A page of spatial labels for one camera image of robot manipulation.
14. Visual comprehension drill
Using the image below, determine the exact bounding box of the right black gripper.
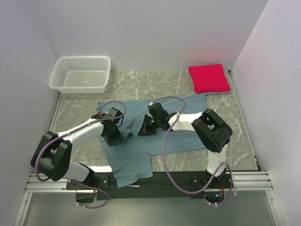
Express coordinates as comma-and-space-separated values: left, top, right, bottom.
139, 114, 161, 136

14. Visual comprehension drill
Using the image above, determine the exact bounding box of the blue-grey t shirt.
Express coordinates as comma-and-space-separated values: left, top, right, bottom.
98, 99, 205, 188

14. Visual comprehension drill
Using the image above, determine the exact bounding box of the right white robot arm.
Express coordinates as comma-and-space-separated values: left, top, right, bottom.
138, 103, 233, 188

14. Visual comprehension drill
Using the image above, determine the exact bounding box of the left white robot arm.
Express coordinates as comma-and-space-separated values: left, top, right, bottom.
31, 107, 124, 189

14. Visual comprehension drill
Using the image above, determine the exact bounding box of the black base crossbar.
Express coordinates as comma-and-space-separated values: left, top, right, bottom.
66, 171, 233, 203

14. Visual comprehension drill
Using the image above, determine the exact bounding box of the folded red t shirt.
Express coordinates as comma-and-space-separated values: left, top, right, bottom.
188, 64, 231, 93

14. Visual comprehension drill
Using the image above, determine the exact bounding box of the white perforated plastic basket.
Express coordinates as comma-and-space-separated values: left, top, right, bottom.
48, 56, 111, 94

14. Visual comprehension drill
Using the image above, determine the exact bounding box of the folded lavender t shirt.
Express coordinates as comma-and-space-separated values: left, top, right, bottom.
205, 90, 232, 95

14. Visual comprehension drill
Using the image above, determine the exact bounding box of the aluminium frame rail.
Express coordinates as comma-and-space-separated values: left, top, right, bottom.
24, 171, 273, 193

